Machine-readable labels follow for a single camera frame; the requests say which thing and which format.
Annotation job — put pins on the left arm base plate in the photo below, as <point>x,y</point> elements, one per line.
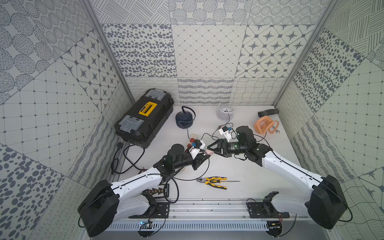
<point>161,210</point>

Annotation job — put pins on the cream red power strip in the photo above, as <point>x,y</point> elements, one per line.
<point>189,147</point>

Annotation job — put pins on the dark grey pipe piece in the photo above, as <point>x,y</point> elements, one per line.
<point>268,112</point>

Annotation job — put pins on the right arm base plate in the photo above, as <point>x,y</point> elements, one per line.
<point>260,210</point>

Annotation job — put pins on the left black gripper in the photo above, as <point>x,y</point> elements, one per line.
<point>196,161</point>

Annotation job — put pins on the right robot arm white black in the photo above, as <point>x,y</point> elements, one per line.
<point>323,199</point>

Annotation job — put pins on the white desk fan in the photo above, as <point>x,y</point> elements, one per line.
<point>225,113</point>

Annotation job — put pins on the black yellow toolbox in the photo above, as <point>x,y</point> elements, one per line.
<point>141,123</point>

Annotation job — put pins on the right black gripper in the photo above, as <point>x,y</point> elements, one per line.
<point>224,145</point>

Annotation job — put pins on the orange desk fan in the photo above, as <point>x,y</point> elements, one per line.
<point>266,124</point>

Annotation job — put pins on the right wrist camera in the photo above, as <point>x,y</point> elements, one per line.
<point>226,132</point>

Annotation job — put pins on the yellow black pliers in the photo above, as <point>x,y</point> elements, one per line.
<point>213,182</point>

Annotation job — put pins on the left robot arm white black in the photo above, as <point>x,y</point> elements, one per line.
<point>110,202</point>

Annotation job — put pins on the black screwdriver bit case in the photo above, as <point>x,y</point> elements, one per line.
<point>160,191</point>

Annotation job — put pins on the aluminium front rail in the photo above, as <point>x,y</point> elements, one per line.
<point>211,209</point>

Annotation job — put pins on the pink charger of blue fan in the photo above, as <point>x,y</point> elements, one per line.
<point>210,153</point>

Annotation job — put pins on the dark blue desk fan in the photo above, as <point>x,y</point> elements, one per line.
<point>185,118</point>

